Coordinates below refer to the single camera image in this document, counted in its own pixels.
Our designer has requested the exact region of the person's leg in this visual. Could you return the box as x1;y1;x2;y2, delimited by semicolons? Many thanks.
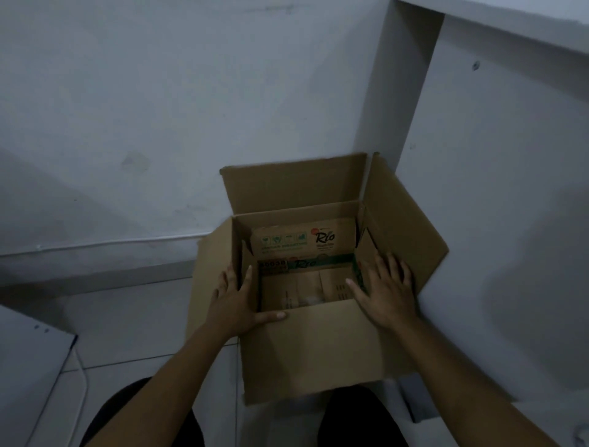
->
321;385;411;447
79;377;206;447

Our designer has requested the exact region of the white cabinet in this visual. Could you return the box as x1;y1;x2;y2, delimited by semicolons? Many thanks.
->
353;0;589;447

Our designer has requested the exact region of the person's right forearm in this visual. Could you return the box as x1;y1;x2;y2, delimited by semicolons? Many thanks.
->
386;318;561;447

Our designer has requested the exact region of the white flat panel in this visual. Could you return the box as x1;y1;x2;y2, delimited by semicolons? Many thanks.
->
0;304;77;447

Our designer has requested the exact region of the person's left forearm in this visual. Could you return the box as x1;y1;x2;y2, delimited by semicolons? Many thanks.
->
87;322;240;447

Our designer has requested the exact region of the person's left hand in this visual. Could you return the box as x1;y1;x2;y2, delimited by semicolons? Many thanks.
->
204;265;289;342

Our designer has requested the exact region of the brown cardboard box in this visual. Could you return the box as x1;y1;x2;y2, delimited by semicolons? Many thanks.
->
186;152;450;407

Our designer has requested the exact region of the person's right leg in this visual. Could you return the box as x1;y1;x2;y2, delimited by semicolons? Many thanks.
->
321;385;411;447

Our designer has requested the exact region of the white wall cable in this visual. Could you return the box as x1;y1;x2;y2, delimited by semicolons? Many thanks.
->
0;232;210;258

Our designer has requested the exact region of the printed cardboard insert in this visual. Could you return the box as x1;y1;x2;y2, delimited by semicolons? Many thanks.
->
250;218;358;259

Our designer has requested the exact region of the person's right hand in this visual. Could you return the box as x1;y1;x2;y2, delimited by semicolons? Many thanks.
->
345;251;420;333

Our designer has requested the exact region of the person's left leg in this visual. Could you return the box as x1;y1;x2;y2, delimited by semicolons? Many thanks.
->
79;377;206;447

